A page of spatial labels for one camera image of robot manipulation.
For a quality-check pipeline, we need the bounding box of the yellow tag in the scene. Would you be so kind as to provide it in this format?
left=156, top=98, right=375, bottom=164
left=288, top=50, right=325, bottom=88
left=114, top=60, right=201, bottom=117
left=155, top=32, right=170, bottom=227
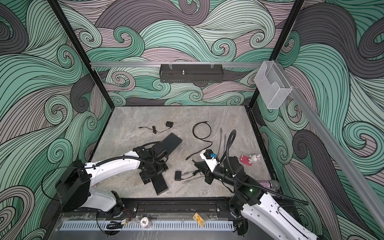
left=193, top=213, right=206, bottom=228

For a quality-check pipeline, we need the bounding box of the black looped usb cable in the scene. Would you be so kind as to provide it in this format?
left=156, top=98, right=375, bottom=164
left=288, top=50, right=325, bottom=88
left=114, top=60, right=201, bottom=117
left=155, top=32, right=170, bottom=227
left=185, top=121, right=214, bottom=161

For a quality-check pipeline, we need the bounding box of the black adapter cable with barrel plug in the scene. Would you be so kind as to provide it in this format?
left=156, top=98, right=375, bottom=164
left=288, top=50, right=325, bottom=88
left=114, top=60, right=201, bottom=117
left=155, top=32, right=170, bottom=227
left=138, top=125, right=173, bottom=135

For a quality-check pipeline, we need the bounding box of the black corner frame post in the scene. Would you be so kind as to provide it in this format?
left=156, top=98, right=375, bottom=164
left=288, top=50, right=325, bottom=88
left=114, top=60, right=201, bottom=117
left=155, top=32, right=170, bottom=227
left=249, top=1, right=304, bottom=110
left=47, top=0, right=115, bottom=111

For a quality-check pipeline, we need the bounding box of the large black switch box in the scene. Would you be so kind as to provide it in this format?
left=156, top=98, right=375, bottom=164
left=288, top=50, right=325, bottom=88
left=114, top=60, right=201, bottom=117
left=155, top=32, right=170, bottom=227
left=154, top=133, right=183, bottom=157

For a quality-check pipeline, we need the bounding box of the aluminium wall rail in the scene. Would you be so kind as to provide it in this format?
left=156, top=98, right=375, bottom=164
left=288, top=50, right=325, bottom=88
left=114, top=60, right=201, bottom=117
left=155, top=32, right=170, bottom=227
left=90, top=61, right=262, bottom=69

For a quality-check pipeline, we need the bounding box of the white slotted cable duct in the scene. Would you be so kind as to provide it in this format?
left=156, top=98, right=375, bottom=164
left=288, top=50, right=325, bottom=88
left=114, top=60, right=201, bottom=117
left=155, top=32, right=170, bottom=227
left=59, top=221, right=234, bottom=231

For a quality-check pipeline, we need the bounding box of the black corner frame post left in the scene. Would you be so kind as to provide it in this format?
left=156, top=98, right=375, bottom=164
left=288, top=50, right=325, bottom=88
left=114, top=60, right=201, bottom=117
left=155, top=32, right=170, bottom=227
left=47, top=0, right=115, bottom=111

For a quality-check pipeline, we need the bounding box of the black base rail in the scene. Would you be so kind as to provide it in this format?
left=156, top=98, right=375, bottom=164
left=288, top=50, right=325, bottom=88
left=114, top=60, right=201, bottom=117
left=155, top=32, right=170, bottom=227
left=121, top=197, right=236, bottom=219

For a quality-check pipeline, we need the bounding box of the black perforated wall tray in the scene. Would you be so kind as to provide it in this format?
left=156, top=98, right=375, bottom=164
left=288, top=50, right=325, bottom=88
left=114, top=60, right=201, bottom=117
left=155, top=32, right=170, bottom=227
left=159, top=65, right=224, bottom=84

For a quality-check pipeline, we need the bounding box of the black corner frame post right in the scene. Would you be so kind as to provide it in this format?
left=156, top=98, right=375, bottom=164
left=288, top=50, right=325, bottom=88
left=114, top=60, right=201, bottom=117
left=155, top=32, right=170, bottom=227
left=249, top=1, right=304, bottom=110

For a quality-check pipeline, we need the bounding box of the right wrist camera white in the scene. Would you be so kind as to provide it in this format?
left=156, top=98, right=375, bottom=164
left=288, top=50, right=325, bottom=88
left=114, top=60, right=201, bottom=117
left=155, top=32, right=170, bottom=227
left=200, top=149, right=220, bottom=173

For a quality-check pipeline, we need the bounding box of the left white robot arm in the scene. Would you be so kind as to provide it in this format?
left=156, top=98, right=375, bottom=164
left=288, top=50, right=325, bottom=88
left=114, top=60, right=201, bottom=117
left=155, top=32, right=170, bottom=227
left=55, top=142, right=169, bottom=217

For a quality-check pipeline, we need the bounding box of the clear plastic wall bin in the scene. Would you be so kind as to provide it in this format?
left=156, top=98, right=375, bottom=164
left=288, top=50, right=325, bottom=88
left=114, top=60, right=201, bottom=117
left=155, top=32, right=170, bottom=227
left=254, top=61, right=292, bottom=110

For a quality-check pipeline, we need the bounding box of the glittery microphone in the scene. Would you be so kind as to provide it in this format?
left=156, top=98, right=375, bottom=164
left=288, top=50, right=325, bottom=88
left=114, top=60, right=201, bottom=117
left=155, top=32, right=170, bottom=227
left=259, top=180, right=281, bottom=191

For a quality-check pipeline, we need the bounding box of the pink toy with white bunny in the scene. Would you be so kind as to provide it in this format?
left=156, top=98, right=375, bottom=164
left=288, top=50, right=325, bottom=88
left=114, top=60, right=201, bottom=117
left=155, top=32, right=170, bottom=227
left=240, top=155, right=261, bottom=166

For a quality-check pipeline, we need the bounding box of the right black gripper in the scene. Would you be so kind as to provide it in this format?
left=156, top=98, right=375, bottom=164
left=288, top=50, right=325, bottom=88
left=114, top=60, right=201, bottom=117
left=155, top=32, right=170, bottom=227
left=195, top=160, right=240, bottom=190

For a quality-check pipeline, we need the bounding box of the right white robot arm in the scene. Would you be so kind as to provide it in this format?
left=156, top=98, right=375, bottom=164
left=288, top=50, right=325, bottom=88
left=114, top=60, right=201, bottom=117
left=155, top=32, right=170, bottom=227
left=195, top=162, right=319, bottom=240

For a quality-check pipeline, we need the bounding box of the small black ribbed switch box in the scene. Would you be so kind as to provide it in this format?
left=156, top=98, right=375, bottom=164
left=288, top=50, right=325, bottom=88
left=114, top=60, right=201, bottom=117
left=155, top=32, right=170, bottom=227
left=151, top=174, right=169, bottom=196

